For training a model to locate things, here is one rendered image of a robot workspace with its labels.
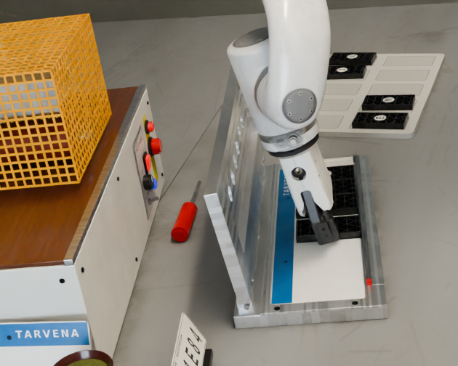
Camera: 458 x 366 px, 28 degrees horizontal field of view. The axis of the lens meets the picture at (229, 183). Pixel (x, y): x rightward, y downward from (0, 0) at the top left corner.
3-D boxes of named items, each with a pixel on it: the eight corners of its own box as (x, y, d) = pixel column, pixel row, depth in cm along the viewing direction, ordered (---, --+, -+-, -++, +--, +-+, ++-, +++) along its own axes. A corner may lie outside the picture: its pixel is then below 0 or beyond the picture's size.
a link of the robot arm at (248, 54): (325, 118, 123) (302, 101, 132) (294, 30, 118) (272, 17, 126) (270, 145, 122) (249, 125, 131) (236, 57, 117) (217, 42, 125)
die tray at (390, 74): (412, 139, 168) (412, 133, 167) (273, 135, 177) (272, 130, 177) (446, 57, 200) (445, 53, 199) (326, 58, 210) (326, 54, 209)
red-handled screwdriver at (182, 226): (189, 242, 146) (186, 228, 145) (171, 243, 147) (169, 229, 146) (208, 188, 162) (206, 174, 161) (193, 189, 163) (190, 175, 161)
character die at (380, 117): (403, 129, 169) (403, 123, 169) (352, 128, 173) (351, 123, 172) (408, 118, 173) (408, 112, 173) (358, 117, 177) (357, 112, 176)
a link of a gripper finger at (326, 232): (326, 211, 130) (340, 249, 133) (326, 200, 133) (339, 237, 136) (304, 217, 131) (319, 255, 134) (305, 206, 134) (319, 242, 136)
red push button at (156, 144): (161, 159, 154) (157, 141, 153) (150, 160, 154) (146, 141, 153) (163, 149, 157) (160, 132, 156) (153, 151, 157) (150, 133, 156)
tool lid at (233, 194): (217, 192, 115) (203, 195, 115) (254, 312, 123) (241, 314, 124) (240, 65, 153) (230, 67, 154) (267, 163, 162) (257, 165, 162)
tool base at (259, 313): (388, 318, 122) (386, 296, 120) (235, 329, 125) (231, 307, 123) (369, 166, 160) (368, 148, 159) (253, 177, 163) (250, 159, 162)
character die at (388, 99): (412, 110, 176) (411, 104, 175) (362, 110, 179) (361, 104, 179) (415, 99, 180) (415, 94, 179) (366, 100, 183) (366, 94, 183)
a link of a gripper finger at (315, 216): (316, 220, 126) (324, 226, 131) (304, 167, 128) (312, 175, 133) (308, 222, 126) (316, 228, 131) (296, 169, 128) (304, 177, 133)
